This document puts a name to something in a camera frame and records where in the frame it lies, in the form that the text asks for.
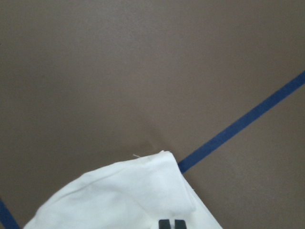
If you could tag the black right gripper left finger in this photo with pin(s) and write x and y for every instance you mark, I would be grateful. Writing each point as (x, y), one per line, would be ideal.
(164, 224)

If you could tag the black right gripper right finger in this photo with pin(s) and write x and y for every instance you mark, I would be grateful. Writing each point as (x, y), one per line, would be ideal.
(180, 224)

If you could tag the white long-sleeve printed shirt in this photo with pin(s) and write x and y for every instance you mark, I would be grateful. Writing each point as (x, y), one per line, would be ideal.
(132, 194)

